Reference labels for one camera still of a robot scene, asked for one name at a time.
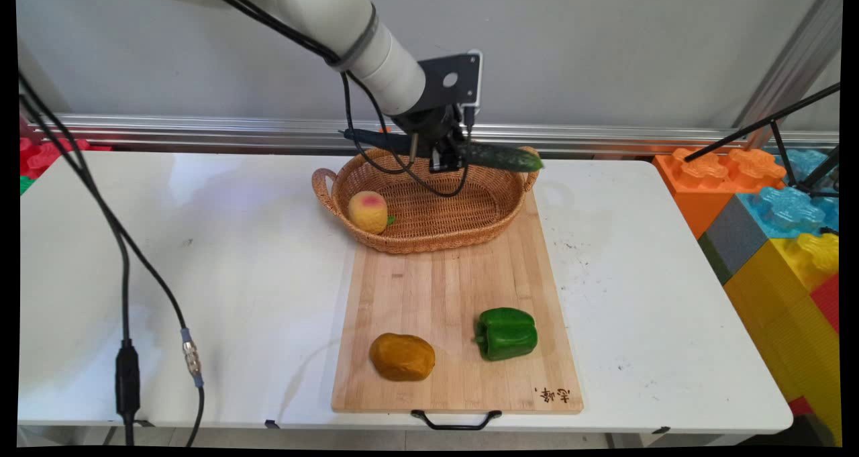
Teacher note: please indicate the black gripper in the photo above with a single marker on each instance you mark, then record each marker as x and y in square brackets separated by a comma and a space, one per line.
[433, 127]

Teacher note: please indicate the dark green cucumber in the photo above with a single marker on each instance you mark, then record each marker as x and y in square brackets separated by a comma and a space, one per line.
[503, 157]

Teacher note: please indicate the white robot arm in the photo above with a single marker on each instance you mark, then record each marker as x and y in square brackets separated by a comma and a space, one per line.
[322, 14]

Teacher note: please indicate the woven wicker basket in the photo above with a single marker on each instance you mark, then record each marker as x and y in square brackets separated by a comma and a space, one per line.
[436, 219]

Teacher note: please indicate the yellow pink peach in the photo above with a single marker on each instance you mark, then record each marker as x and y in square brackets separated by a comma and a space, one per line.
[367, 212]

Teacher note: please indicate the wooden cutting board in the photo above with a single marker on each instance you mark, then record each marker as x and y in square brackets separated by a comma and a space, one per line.
[456, 296]

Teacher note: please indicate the green bell pepper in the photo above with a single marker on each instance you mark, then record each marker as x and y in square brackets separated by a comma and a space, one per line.
[507, 334]

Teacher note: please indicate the yellow-brown potato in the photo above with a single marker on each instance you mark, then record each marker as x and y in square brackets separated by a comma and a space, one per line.
[402, 358]

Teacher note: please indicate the orange foam block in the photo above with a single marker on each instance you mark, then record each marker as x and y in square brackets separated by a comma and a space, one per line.
[701, 182]

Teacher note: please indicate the grey foam block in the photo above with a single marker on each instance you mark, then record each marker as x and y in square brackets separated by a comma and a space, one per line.
[735, 242]

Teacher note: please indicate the black tripod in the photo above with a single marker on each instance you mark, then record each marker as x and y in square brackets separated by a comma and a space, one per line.
[778, 125]

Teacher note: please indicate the blue foam block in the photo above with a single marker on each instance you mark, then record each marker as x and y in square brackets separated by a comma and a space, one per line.
[785, 209]

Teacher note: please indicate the red foam block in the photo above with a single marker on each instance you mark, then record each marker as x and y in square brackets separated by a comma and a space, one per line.
[827, 302]
[50, 156]

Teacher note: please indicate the green foam block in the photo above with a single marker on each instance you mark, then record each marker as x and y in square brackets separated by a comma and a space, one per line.
[25, 184]

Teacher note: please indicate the black wrist camera mount plate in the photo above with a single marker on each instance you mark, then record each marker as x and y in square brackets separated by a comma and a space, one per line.
[463, 80]

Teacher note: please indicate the aluminium rail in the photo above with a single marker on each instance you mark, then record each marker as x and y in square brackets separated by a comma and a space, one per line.
[201, 129]

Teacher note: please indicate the aluminium frame post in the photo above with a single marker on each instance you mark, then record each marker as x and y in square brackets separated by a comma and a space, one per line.
[792, 61]

